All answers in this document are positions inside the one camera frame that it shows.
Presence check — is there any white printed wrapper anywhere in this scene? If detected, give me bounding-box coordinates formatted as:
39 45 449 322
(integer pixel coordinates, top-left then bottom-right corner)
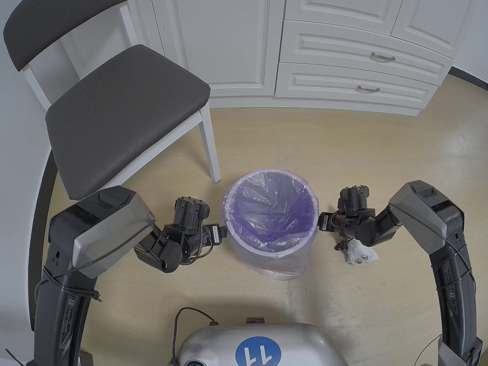
343 239 380 267

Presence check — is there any black cable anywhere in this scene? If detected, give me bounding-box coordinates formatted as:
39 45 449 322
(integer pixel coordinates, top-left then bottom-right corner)
417 334 445 366
172 307 219 366

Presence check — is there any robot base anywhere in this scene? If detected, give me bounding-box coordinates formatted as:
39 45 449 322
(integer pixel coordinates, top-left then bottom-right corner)
178 317 349 366

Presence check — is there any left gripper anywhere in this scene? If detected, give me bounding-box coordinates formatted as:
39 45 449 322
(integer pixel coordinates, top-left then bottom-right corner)
197 224 228 248

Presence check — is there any grey cushioned white chair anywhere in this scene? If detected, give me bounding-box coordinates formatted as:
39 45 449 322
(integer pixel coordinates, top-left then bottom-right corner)
3 0 222 202

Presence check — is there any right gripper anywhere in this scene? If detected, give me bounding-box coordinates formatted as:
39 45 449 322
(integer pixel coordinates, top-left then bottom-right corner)
319 212 348 237

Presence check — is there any purple plastic bag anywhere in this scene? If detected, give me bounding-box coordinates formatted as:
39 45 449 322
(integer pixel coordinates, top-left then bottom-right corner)
223 169 319 281

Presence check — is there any white trash bin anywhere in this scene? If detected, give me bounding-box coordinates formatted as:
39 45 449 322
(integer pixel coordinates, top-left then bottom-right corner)
227 170 318 277

